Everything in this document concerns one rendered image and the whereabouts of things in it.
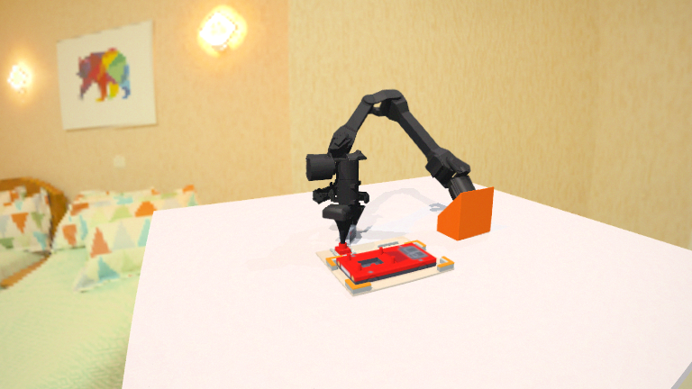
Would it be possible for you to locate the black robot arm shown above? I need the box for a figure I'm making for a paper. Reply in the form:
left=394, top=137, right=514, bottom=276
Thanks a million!
left=305, top=89, right=477, bottom=204

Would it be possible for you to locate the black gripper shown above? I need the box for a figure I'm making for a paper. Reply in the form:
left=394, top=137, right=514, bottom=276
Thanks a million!
left=322, top=178, right=369, bottom=239

